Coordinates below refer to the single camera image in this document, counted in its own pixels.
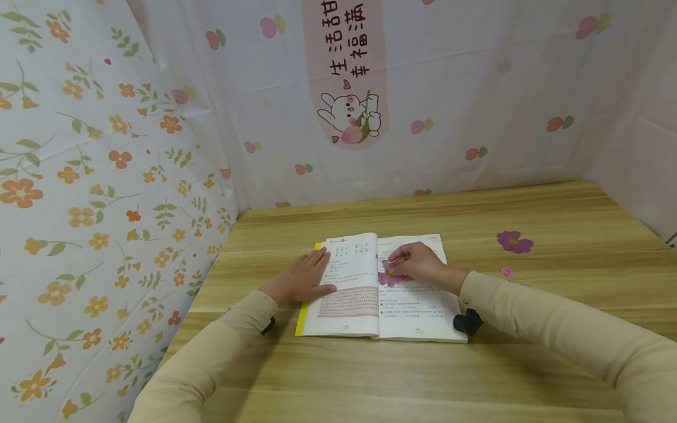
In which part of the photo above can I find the person's right hand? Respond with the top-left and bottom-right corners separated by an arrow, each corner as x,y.
387,241 -> 451,289

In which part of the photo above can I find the person's left hand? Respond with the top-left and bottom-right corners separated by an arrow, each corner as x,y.
258,247 -> 338,307

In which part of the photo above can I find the pink purple paper flower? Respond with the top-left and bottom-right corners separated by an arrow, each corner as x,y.
377,260 -> 414,288

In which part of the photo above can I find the textbook with yellow cover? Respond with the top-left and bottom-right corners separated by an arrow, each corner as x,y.
295,232 -> 470,344

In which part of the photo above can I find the person's right forearm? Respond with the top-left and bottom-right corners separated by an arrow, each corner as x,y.
458,270 -> 677,423

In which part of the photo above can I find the person's left forearm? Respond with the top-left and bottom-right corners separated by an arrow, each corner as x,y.
128,290 -> 280,423

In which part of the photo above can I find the large purple paper flower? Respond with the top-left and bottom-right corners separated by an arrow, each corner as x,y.
497,230 -> 534,254

